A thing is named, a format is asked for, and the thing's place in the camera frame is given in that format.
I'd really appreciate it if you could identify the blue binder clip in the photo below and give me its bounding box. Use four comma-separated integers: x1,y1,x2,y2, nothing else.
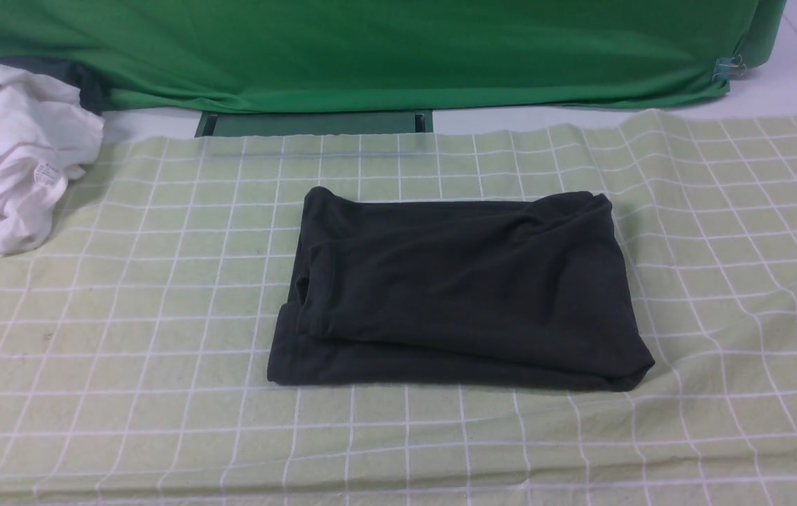
711,54,749,82

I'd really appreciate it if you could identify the light green checkered tablecloth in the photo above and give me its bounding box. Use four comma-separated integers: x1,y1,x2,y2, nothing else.
0,111,797,505

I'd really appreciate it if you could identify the crumpled white shirt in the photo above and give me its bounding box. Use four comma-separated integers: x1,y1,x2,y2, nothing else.
0,56,104,255

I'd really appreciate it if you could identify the green backdrop cloth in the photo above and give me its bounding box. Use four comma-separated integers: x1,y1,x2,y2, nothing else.
0,1,785,113

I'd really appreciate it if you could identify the dark gray long-sleeve shirt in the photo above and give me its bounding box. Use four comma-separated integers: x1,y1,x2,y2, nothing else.
266,187,655,393

